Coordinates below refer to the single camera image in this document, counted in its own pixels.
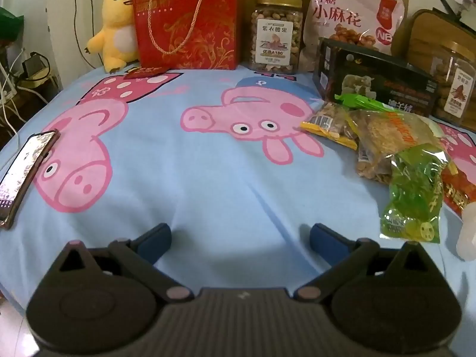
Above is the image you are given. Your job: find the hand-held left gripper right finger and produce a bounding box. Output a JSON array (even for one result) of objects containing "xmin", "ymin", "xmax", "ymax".
[{"xmin": 295, "ymin": 223, "xmax": 435, "ymax": 302}]

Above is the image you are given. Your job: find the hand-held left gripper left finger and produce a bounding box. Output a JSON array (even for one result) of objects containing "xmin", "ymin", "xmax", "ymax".
[{"xmin": 55, "ymin": 223, "xmax": 195, "ymax": 303}]

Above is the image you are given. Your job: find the green snack packet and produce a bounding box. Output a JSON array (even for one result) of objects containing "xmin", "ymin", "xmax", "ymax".
[{"xmin": 379, "ymin": 143, "xmax": 449, "ymax": 245}]

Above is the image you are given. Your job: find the black cardboard box sheep print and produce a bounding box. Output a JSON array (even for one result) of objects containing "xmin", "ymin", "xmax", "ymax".
[{"xmin": 312, "ymin": 38, "xmax": 440, "ymax": 118}]

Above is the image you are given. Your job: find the cartoon pig printed bed sheet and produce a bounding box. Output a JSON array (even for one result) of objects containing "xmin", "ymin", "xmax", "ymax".
[{"xmin": 0, "ymin": 63, "xmax": 476, "ymax": 306}]

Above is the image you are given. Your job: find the yellow nut packet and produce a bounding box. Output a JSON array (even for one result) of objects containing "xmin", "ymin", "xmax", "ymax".
[{"xmin": 300, "ymin": 102, "xmax": 360, "ymax": 151}]

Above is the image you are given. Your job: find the clear snack packet orange print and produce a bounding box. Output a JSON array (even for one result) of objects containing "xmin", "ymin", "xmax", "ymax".
[{"xmin": 347, "ymin": 109, "xmax": 453, "ymax": 187}]

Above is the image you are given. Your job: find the red snack packet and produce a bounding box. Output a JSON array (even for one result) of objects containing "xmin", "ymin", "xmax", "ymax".
[{"xmin": 437, "ymin": 158, "xmax": 476, "ymax": 217}]

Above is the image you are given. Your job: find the small bright green wrapper packet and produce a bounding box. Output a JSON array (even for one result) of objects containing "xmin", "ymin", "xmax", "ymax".
[{"xmin": 334, "ymin": 93, "xmax": 388, "ymax": 113}]

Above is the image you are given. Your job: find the smartphone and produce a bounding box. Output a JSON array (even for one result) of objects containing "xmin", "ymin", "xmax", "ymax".
[{"xmin": 0, "ymin": 129, "xmax": 61, "ymax": 230}]

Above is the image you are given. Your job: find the red envelope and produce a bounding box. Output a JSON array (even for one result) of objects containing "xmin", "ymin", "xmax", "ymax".
[{"xmin": 123, "ymin": 66, "xmax": 166, "ymax": 81}]

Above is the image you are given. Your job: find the power strip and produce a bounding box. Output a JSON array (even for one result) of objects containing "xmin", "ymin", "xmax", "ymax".
[{"xmin": 17, "ymin": 54, "xmax": 58, "ymax": 92}]

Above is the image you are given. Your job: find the clear jar of brown nuts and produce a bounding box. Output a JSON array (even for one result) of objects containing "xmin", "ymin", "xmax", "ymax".
[{"xmin": 427, "ymin": 41, "xmax": 476, "ymax": 127}]

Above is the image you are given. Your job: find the clear jar of pale nuts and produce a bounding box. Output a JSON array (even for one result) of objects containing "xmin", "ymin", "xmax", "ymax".
[{"xmin": 248, "ymin": 0, "xmax": 304, "ymax": 75}]

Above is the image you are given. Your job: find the yellow plush duck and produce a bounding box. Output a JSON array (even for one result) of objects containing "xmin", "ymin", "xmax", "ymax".
[{"xmin": 85, "ymin": 0, "xmax": 140, "ymax": 73}]

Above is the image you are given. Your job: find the pink snack bag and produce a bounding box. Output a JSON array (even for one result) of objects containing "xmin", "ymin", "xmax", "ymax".
[{"xmin": 301, "ymin": 0, "xmax": 406, "ymax": 71}]

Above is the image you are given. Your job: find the brown seat cushion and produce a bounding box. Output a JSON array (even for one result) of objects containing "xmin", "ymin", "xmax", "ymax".
[{"xmin": 392, "ymin": 7, "xmax": 476, "ymax": 72}]

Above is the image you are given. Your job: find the green bag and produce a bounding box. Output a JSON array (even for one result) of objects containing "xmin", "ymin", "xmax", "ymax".
[{"xmin": 0, "ymin": 7, "xmax": 24, "ymax": 45}]

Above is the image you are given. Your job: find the bundle of white cables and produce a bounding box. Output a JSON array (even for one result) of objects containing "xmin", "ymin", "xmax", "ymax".
[{"xmin": 0, "ymin": 46, "xmax": 27, "ymax": 139}]

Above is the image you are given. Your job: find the red gift box rope handle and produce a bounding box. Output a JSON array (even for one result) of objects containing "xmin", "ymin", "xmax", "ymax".
[{"xmin": 132, "ymin": 0, "xmax": 239, "ymax": 71}]

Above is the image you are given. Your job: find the black wall cable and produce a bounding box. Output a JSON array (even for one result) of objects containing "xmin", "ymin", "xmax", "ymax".
[{"xmin": 72, "ymin": 0, "xmax": 94, "ymax": 72}]

